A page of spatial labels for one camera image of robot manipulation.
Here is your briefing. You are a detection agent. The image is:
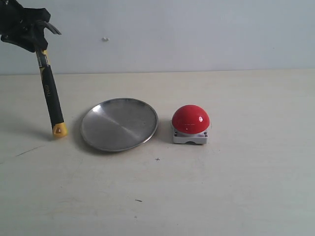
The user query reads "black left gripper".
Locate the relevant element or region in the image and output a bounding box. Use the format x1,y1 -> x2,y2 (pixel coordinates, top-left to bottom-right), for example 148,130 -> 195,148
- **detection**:
0,0 -> 51,53

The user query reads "yellow black claw hammer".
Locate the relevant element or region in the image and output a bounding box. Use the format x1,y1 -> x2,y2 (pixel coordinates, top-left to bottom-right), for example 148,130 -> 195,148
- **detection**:
31,21 -> 68,140

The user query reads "red dome push button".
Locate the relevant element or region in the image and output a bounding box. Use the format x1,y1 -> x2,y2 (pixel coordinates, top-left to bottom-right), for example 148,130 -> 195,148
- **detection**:
171,105 -> 212,145

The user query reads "round steel plate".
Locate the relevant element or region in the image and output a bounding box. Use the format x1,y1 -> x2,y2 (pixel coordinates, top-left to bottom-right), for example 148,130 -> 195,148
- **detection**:
80,98 -> 159,152

